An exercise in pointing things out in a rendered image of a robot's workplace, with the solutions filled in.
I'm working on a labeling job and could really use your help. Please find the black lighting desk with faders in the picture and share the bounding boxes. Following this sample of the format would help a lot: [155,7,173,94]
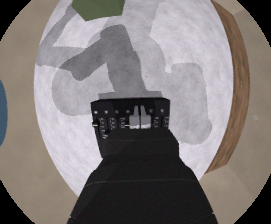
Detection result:
[90,97,170,158]

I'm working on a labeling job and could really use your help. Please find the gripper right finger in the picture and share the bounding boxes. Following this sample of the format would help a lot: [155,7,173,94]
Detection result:
[139,106,151,128]

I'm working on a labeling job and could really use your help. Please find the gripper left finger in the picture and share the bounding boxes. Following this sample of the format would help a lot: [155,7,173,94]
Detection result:
[129,106,140,128]

